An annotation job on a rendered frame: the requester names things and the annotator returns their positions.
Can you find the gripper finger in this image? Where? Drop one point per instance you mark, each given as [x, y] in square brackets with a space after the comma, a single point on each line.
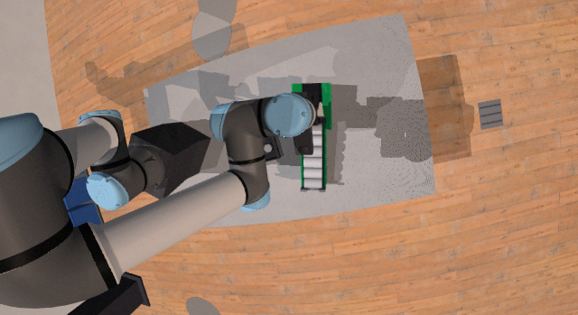
[322, 118]

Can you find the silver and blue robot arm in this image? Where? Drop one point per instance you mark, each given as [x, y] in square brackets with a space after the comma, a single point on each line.
[38, 167]

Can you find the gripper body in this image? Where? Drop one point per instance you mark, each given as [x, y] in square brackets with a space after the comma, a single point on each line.
[311, 98]

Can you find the white cylinder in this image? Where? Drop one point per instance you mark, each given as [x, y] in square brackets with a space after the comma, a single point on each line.
[312, 172]
[317, 140]
[312, 162]
[317, 152]
[313, 183]

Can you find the grey metal cylinder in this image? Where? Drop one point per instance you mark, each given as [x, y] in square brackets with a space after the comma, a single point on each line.
[316, 129]

